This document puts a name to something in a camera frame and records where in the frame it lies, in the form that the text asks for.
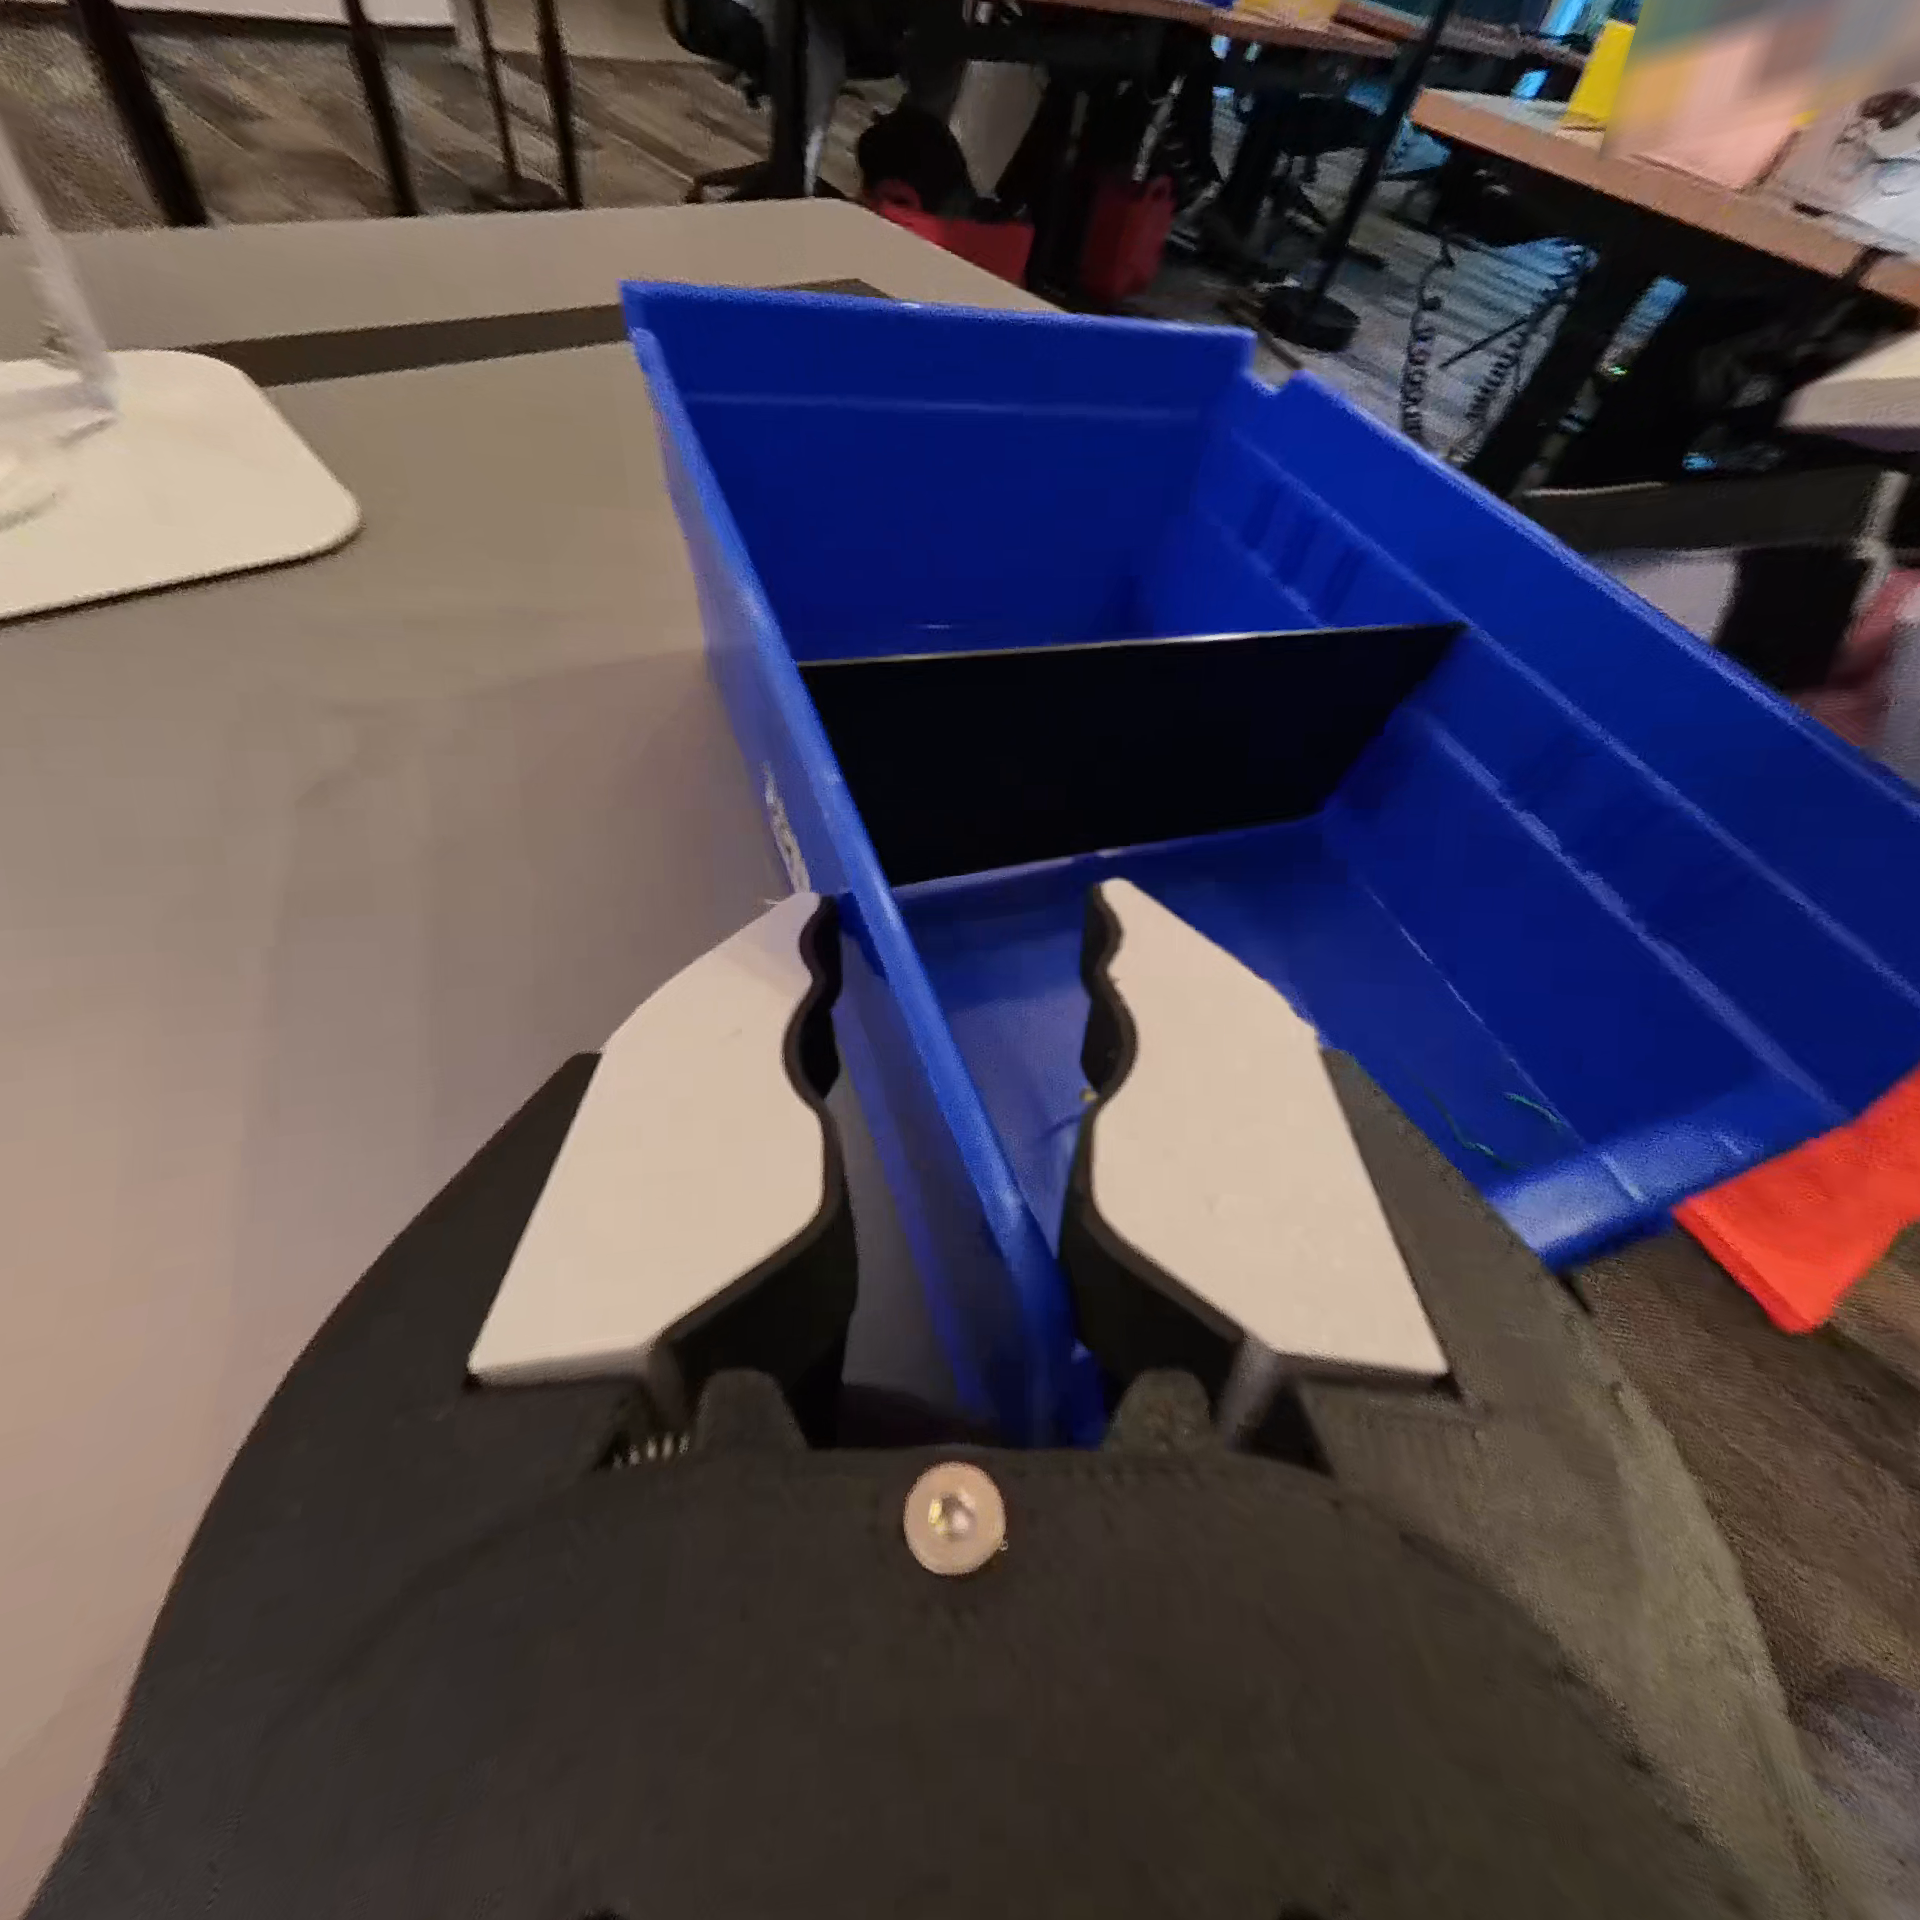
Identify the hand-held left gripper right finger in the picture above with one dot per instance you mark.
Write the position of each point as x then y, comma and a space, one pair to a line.
1245, 1184

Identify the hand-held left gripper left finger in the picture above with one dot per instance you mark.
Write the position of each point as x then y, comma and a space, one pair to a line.
676, 1184

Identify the blue plastic bin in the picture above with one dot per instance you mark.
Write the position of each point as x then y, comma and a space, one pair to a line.
974, 510

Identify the black bin divider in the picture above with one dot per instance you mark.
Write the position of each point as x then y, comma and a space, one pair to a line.
1110, 750

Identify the red plastic bin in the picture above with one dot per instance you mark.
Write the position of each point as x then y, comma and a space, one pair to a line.
1816, 1213

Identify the white document stand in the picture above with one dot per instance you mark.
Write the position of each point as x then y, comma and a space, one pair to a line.
196, 480

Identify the red fabric bag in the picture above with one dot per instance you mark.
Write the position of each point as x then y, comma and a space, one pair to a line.
960, 248
1125, 240

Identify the wooden desk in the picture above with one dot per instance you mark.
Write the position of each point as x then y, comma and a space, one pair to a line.
1652, 180

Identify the yellow plastic bin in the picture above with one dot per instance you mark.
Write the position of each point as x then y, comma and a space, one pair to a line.
1603, 75

